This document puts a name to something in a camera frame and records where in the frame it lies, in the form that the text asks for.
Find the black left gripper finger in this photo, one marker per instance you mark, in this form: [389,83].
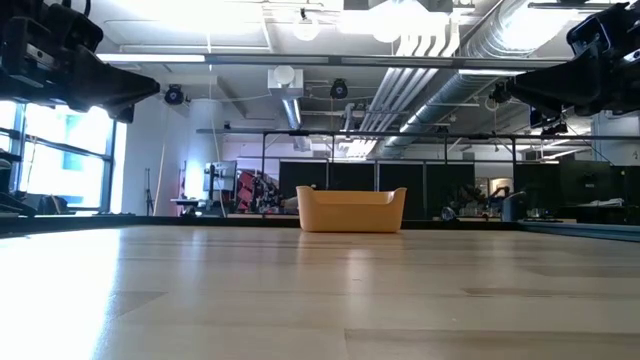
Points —
[107,82]
[124,114]

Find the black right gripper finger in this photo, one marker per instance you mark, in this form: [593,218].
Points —
[557,85]

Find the long ceiling light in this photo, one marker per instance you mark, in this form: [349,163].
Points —
[150,57]

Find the bright window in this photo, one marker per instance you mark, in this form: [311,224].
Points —
[65,155]

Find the black tripod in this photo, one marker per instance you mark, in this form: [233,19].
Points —
[148,192]

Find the black monitor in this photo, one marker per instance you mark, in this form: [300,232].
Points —
[587,182]

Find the grey monitor on stand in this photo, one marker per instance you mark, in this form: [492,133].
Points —
[220,176]

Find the dark grey chair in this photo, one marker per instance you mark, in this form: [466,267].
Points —
[515,206]

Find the white round ceiling lamp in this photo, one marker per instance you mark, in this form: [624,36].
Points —
[306,27]

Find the yellow plastic bin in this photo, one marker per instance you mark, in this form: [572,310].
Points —
[350,210]

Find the black dome camera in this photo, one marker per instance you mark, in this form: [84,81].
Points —
[174,95]
[339,89]

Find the silver ventilation duct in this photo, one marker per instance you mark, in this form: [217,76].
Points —
[450,95]

